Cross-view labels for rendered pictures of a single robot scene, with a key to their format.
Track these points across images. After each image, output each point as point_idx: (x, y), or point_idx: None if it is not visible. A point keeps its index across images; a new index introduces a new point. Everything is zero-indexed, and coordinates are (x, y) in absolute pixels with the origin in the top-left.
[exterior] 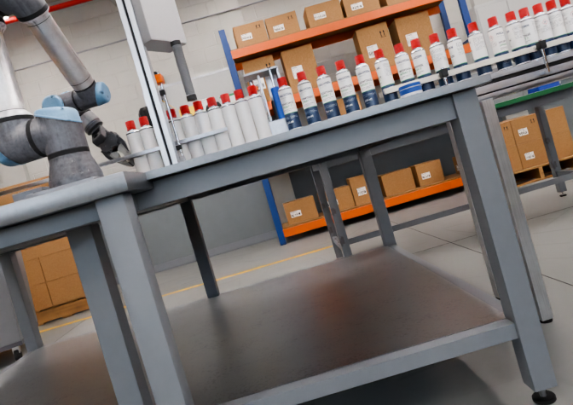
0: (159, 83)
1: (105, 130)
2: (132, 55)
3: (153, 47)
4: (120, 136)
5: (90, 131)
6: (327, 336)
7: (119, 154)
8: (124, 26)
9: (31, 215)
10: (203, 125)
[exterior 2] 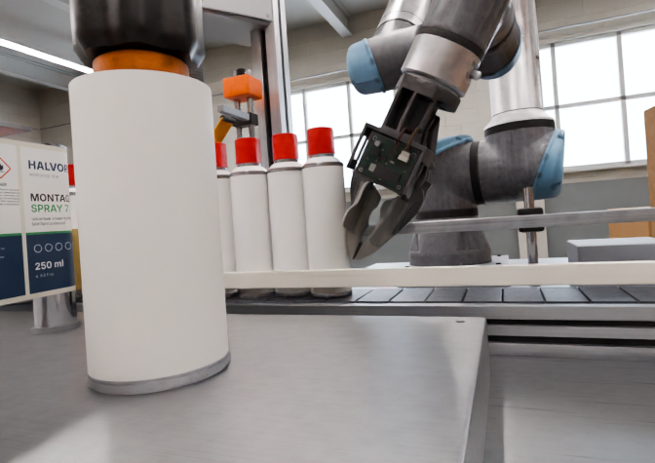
0: (240, 100)
1: (399, 110)
2: (287, 52)
3: (234, 30)
4: (357, 142)
5: (442, 107)
6: None
7: (380, 212)
8: None
9: None
10: None
